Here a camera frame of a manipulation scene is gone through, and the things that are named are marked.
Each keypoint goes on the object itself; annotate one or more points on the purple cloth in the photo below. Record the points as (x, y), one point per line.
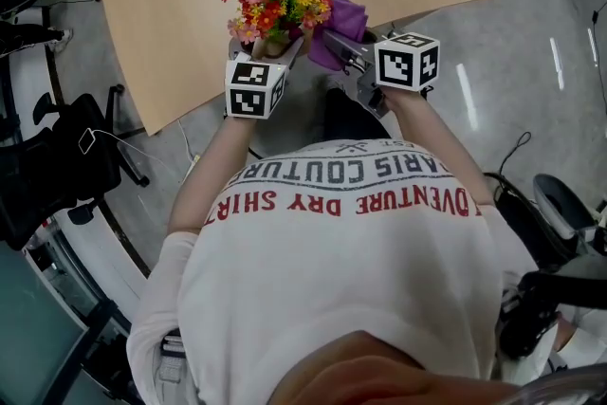
(348, 16)

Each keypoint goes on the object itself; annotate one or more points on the black trousers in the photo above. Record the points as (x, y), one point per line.
(351, 118)

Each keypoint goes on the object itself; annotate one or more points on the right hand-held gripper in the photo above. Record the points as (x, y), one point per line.
(403, 61)

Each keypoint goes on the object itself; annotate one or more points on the black bag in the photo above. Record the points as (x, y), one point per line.
(526, 223)

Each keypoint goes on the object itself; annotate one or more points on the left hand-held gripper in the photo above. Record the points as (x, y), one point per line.
(249, 92)

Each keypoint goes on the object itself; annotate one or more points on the person's left forearm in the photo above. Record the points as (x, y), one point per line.
(215, 171)

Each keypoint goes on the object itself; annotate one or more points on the beige flower pot with flowers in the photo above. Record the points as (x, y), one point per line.
(275, 5)

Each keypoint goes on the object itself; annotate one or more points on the black equipment stand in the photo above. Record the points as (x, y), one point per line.
(536, 313)

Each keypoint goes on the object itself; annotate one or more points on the person's right forearm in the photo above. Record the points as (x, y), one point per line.
(436, 142)

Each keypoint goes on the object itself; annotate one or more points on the white power strip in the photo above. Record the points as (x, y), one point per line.
(193, 166)

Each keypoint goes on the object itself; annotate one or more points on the glass desk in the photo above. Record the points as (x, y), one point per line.
(33, 336)

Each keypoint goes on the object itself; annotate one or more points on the white printed T-shirt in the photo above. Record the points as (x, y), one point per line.
(332, 280)

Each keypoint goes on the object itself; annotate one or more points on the grey office chair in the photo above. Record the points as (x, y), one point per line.
(562, 208)

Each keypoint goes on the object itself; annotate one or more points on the black office chair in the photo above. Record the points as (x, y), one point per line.
(61, 156)

